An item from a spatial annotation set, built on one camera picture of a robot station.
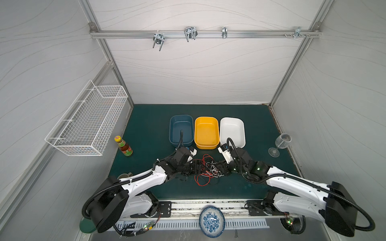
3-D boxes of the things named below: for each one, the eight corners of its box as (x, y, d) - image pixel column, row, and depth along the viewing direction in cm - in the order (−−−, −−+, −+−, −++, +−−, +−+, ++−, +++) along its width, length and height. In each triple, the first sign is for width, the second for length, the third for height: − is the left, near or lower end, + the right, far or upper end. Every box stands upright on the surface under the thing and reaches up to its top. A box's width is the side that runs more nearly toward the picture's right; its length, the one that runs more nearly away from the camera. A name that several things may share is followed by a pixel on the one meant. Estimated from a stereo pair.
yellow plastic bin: (194, 150, 96) (194, 145, 92) (194, 121, 112) (194, 116, 107) (219, 150, 96) (220, 145, 92) (216, 121, 112) (217, 116, 107)
